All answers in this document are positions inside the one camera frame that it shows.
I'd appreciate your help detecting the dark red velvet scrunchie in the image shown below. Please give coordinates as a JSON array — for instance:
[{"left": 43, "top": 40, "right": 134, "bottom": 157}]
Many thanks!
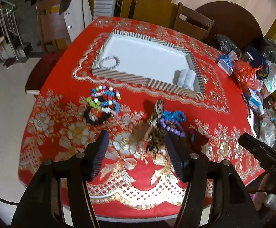
[{"left": 187, "top": 128, "right": 209, "bottom": 147}]

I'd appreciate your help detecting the leopard print scrunchie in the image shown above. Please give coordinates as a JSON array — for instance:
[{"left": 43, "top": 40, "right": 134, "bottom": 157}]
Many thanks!
[{"left": 144, "top": 99, "right": 165, "bottom": 153}]

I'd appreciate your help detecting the purple beaded bracelet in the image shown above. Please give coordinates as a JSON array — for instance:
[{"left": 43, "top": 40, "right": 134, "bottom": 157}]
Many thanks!
[{"left": 159, "top": 117, "right": 186, "bottom": 138}]

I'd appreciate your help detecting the multicolour beaded bracelet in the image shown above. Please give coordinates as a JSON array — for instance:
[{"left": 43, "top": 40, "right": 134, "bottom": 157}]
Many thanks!
[{"left": 90, "top": 84, "right": 122, "bottom": 114}]

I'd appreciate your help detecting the black scrunchie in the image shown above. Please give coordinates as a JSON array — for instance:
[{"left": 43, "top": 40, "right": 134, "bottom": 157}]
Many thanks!
[{"left": 83, "top": 106, "right": 111, "bottom": 126}]

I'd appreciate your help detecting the red floral tablecloth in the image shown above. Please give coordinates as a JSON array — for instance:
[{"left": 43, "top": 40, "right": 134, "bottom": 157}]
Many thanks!
[{"left": 18, "top": 17, "right": 263, "bottom": 219}]

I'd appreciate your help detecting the white fluffy scrunchie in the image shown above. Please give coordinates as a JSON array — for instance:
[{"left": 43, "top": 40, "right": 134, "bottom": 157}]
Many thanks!
[{"left": 177, "top": 69, "right": 196, "bottom": 91}]

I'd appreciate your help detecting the red plastic bag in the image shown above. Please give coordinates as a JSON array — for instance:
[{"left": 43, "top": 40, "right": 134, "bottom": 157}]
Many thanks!
[{"left": 232, "top": 60, "right": 262, "bottom": 91}]

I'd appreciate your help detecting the blue tissue pack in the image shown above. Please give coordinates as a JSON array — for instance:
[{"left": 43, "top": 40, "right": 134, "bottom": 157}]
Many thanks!
[{"left": 217, "top": 54, "right": 233, "bottom": 76}]

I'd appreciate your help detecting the striped white tray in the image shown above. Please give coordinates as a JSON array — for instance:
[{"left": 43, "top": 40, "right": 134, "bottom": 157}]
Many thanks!
[{"left": 92, "top": 29, "right": 205, "bottom": 100}]

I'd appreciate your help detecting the black plastic bag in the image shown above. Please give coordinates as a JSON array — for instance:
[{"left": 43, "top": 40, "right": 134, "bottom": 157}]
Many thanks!
[{"left": 212, "top": 34, "right": 241, "bottom": 58}]

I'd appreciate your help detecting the wooden chair behind table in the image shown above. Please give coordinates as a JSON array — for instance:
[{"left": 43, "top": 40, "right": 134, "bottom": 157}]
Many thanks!
[{"left": 173, "top": 2, "right": 215, "bottom": 41}]

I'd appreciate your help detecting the wooden chair with jacket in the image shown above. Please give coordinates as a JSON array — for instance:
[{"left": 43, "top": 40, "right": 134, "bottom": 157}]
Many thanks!
[{"left": 36, "top": 0, "right": 69, "bottom": 52}]

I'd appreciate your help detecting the dark round tabletop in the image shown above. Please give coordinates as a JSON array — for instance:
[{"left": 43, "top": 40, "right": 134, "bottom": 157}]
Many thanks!
[{"left": 196, "top": 1, "right": 263, "bottom": 49}]

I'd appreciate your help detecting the white jacket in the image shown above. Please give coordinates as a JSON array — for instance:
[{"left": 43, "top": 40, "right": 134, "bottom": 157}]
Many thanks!
[{"left": 59, "top": 0, "right": 93, "bottom": 42}]

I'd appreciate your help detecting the metal stair railing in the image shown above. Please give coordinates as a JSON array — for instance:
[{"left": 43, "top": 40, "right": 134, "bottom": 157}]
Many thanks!
[{"left": 0, "top": 0, "right": 24, "bottom": 61}]

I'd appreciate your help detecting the grey beaded bracelet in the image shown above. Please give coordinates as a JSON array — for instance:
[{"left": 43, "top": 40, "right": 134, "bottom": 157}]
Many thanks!
[{"left": 99, "top": 55, "right": 121, "bottom": 71}]

